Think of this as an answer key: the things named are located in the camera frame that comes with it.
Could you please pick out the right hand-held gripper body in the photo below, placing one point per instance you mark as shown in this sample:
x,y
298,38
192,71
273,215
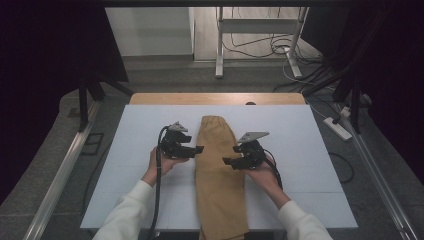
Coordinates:
x,y
250,155

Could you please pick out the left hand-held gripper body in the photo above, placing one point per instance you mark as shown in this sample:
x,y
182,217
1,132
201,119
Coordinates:
x,y
175,146

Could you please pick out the tan child's pants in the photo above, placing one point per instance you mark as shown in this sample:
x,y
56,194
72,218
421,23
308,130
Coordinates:
x,y
218,193

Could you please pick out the person's left hand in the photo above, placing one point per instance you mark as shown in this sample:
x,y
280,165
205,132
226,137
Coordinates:
x,y
160,166

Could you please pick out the person's right hand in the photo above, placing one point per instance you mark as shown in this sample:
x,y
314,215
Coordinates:
x,y
266,181

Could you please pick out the white board mat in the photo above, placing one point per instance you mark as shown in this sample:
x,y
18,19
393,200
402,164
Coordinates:
x,y
300,156

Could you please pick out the wooden table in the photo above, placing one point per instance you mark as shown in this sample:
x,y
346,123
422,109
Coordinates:
x,y
200,98

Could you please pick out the small black round object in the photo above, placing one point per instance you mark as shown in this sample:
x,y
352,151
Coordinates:
x,y
250,103

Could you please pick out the white power strip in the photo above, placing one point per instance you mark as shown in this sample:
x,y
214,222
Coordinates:
x,y
337,128

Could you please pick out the black metal stand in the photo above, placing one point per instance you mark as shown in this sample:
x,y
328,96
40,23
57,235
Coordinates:
x,y
356,106
83,106

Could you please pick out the white metal stand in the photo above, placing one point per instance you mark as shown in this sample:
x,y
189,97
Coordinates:
x,y
256,26

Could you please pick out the dark curtain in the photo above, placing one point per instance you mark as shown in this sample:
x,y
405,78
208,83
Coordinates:
x,y
40,83
393,83

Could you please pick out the aluminium rail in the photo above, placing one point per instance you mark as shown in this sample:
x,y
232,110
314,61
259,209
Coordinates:
x,y
61,176
376,180

